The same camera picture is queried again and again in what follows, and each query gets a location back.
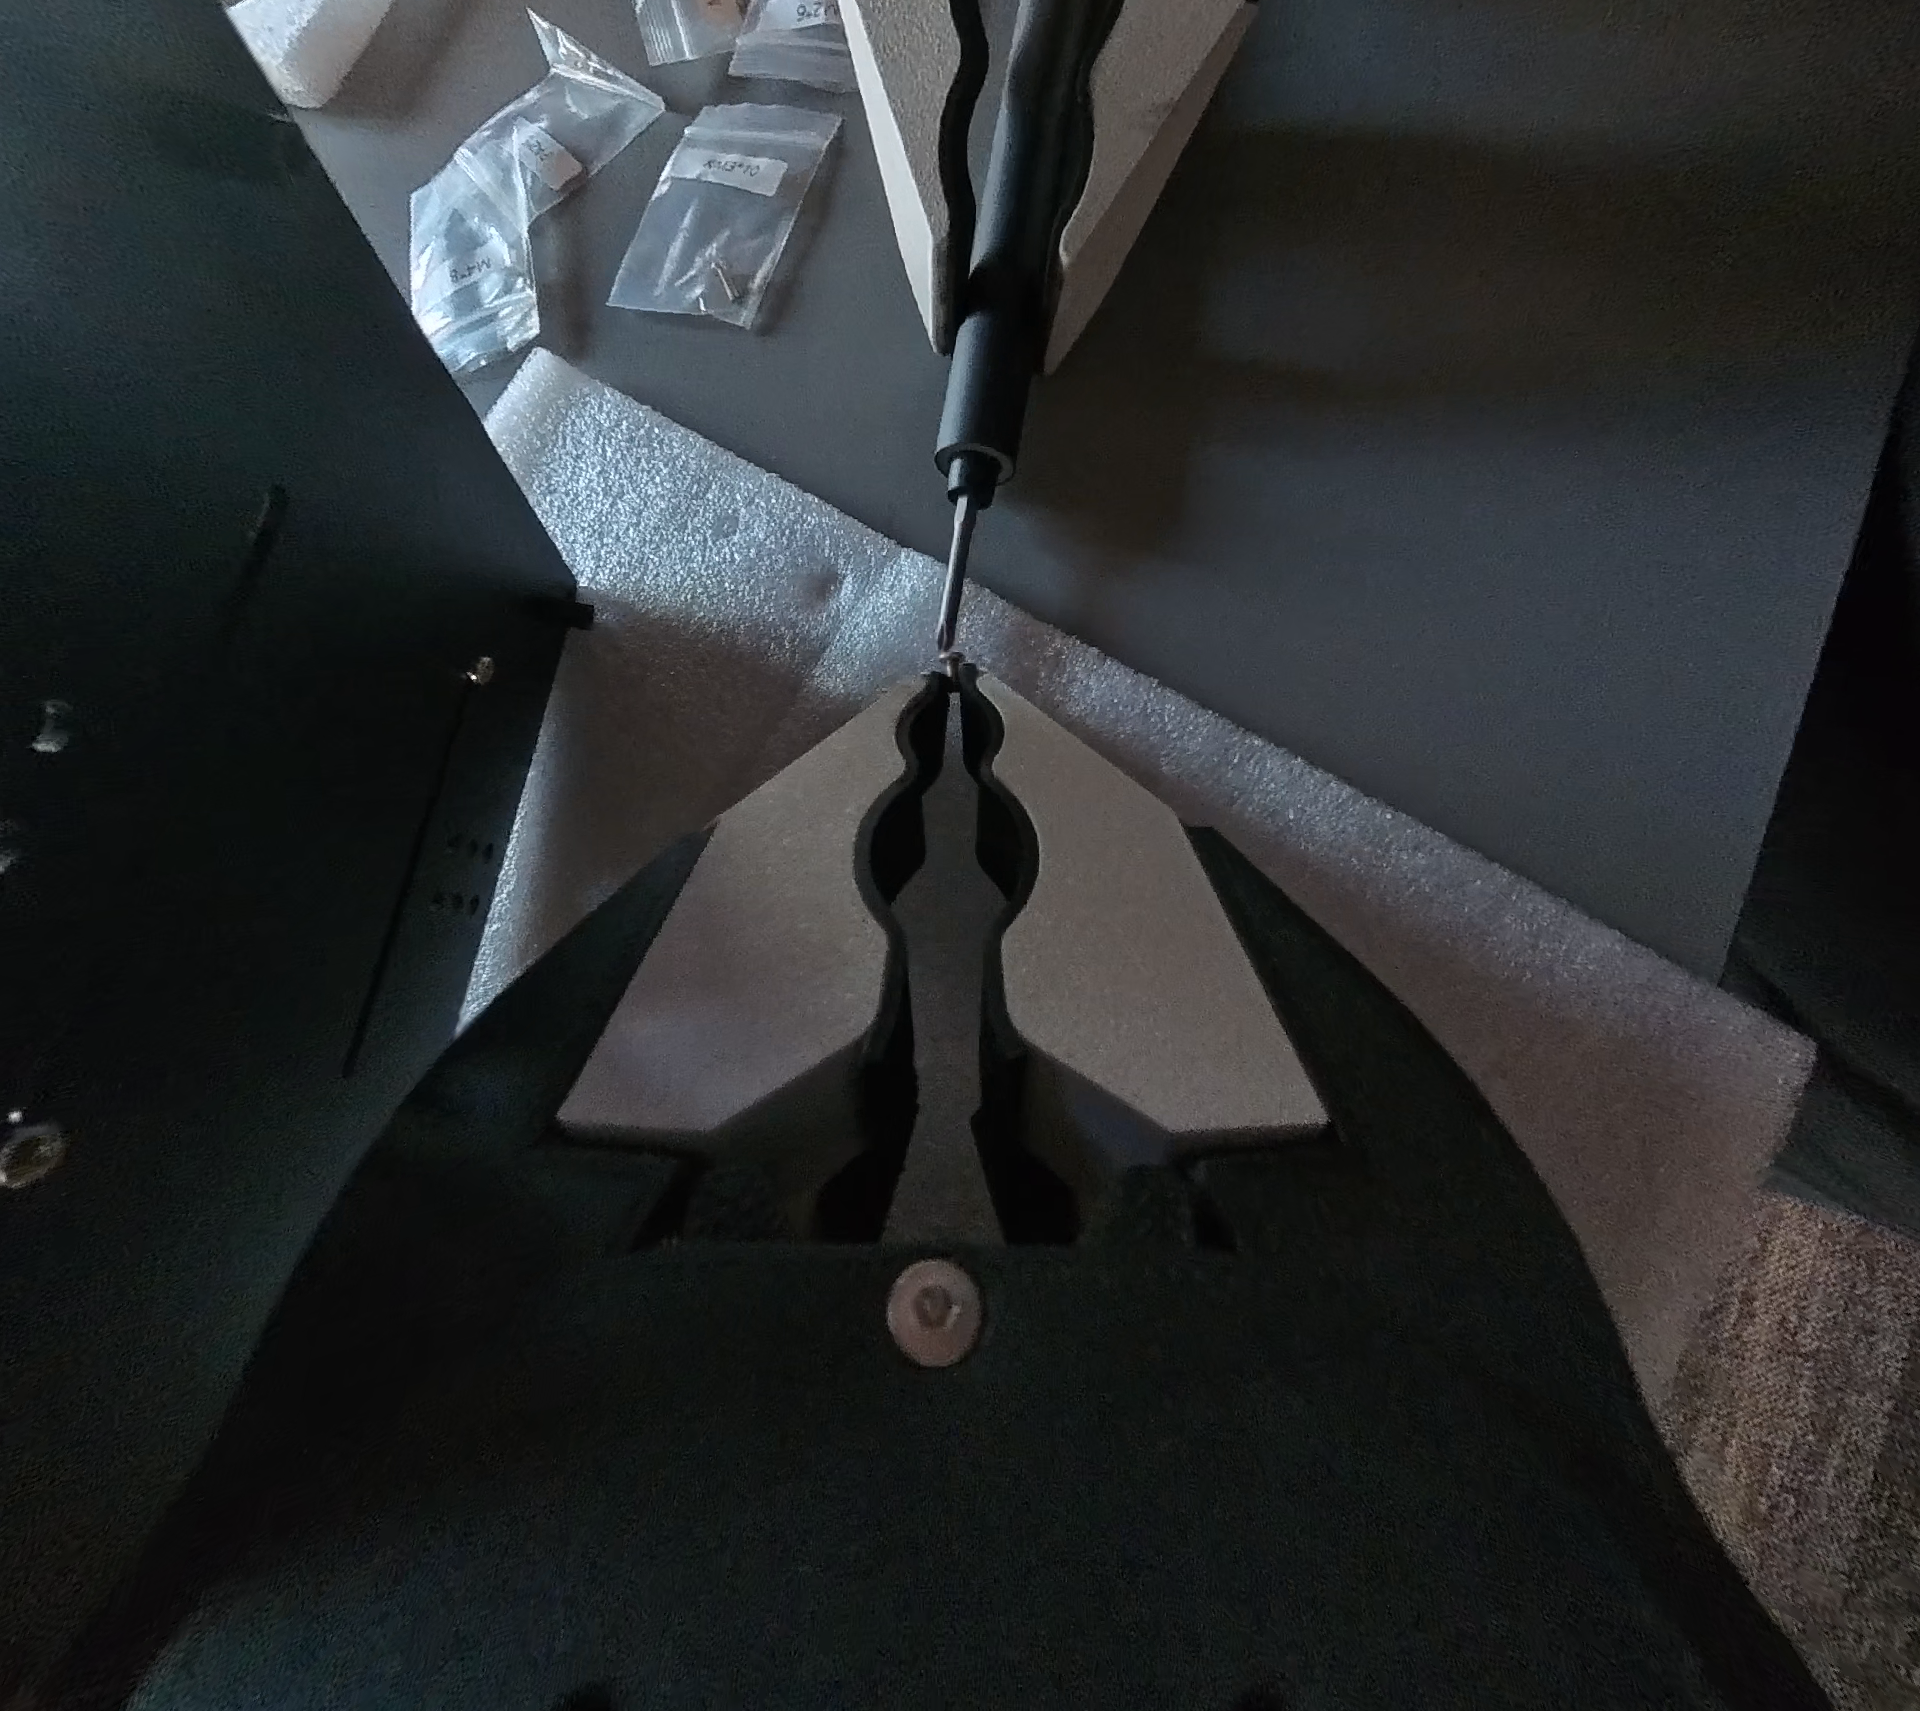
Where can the black screwdriver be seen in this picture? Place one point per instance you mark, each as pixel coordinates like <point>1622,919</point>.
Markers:
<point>1034,94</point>

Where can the pile of clear screw bags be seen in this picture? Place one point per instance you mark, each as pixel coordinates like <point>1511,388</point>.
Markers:
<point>720,226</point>

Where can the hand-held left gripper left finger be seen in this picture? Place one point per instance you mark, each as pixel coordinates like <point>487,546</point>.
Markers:
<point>720,992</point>

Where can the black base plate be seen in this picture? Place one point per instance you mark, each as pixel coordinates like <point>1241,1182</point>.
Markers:
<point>183,392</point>

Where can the small metal screw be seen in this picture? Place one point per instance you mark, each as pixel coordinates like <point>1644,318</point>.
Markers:
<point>947,659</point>

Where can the white foam sheet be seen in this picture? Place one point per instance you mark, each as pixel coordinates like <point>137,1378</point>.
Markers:
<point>1347,871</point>

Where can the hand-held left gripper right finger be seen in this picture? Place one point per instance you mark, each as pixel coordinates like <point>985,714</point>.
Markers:
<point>1155,992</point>

